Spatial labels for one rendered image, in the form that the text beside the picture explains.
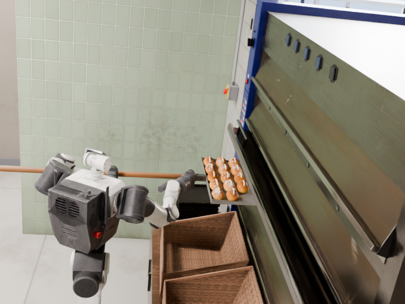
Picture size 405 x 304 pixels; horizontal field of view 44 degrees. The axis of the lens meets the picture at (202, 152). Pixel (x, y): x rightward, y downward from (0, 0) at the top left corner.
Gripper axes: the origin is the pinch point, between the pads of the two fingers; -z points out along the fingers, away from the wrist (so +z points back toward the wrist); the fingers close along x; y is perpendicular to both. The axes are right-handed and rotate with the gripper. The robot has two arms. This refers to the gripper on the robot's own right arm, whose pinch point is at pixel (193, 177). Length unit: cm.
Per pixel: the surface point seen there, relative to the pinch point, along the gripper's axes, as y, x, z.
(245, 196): -32.5, -1.4, -1.1
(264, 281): -61, -25, 32
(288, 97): -50, 61, 8
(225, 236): -11, -51, -34
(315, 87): -69, 74, 36
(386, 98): -102, 88, 84
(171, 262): 8, -60, 1
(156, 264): 15, -61, 7
